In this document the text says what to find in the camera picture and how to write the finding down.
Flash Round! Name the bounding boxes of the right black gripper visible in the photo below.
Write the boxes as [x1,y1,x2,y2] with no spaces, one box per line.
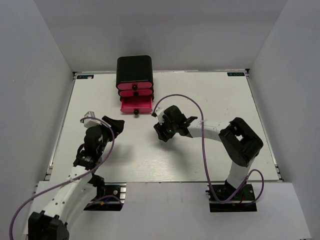
[154,115,179,142]

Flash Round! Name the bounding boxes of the pink drawer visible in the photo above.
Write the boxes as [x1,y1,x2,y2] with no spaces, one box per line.
[118,89,154,97]
[120,95,153,115]
[116,81,153,91]

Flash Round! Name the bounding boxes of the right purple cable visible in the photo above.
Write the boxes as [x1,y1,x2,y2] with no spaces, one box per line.
[154,93,265,205]

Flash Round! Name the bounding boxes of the blue corner label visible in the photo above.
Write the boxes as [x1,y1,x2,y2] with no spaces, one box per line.
[76,74,94,80]
[227,72,245,77]

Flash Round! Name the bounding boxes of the left blue corner label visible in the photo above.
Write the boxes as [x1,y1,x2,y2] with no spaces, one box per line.
[76,74,94,80]

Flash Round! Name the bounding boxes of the black drawer cabinet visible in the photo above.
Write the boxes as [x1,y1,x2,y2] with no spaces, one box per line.
[116,55,154,99]

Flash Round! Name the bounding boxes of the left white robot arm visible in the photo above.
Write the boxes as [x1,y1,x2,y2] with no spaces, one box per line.
[27,112,125,240]

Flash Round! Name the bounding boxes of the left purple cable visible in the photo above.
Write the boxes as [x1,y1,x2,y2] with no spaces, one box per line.
[10,117,125,240]

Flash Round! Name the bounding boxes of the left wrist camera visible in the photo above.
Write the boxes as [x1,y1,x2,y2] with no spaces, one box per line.
[80,111,100,129]

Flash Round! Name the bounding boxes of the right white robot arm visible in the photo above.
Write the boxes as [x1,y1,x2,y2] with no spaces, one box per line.
[152,105,264,200]

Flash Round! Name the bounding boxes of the right blue corner label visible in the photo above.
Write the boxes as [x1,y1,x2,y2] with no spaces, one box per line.
[227,72,245,77]

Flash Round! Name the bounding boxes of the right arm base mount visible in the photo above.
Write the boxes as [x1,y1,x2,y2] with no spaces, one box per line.
[205,184,257,213]

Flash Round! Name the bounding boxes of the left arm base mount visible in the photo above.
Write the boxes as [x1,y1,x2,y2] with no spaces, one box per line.
[84,182,127,212]

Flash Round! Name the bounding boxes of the purple cable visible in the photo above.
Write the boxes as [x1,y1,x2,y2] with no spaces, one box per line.
[154,93,265,205]
[10,117,125,240]

